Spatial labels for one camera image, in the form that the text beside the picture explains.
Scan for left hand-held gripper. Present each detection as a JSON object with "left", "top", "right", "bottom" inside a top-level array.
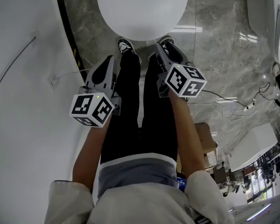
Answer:
[{"left": 69, "top": 55, "right": 122, "bottom": 128}]

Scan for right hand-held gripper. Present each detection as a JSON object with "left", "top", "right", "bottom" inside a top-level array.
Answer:
[{"left": 155, "top": 42, "right": 207, "bottom": 98}]

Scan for white toilet lid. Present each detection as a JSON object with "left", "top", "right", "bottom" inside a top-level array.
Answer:
[{"left": 95, "top": 0, "right": 193, "bottom": 42}]

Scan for person's left forearm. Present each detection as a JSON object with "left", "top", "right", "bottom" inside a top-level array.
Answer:
[{"left": 71, "top": 122, "right": 111, "bottom": 192}]

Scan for person's right forearm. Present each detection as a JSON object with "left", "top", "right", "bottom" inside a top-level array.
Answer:
[{"left": 169, "top": 91, "right": 209, "bottom": 180}]

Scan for person's right shoe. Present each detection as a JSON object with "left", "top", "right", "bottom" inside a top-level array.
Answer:
[{"left": 148, "top": 35, "right": 174, "bottom": 63}]

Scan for person's shoe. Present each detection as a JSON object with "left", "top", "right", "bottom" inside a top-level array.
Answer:
[
  {"left": 148, "top": 35, "right": 174, "bottom": 63},
  {"left": 117, "top": 38, "right": 142, "bottom": 64}
]

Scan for person's left shoe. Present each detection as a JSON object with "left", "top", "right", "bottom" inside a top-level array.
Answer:
[{"left": 117, "top": 38, "right": 142, "bottom": 64}]

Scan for person's black trousers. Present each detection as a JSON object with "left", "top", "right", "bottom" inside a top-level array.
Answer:
[{"left": 100, "top": 52, "right": 179, "bottom": 167}]

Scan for cardboard box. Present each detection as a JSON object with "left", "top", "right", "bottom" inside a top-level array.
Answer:
[{"left": 176, "top": 122, "right": 219, "bottom": 174}]

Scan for white power strip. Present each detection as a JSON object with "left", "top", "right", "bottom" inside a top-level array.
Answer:
[{"left": 243, "top": 102, "right": 257, "bottom": 112}]

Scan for white table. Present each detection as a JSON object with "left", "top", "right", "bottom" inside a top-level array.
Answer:
[{"left": 228, "top": 122, "right": 279, "bottom": 172}]

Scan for blue screen device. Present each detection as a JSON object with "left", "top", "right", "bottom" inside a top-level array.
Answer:
[{"left": 176, "top": 176, "right": 188, "bottom": 192}]

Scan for person's cream grey shirt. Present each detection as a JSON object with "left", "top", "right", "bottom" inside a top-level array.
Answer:
[{"left": 43, "top": 152, "right": 236, "bottom": 224}]

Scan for white plug cable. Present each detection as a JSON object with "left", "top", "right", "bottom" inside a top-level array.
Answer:
[{"left": 56, "top": 68, "right": 94, "bottom": 81}]

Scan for white wall socket with plug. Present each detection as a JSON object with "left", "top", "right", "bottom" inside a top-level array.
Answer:
[{"left": 48, "top": 75, "right": 61, "bottom": 86}]

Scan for black floor cable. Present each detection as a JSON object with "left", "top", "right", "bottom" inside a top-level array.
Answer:
[{"left": 186, "top": 82, "right": 280, "bottom": 128}]

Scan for thin black wall cable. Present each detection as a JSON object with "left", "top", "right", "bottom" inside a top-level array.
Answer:
[{"left": 0, "top": 36, "right": 37, "bottom": 100}]

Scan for black chest strap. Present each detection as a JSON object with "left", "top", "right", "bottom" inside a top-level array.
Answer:
[{"left": 193, "top": 215, "right": 216, "bottom": 224}]

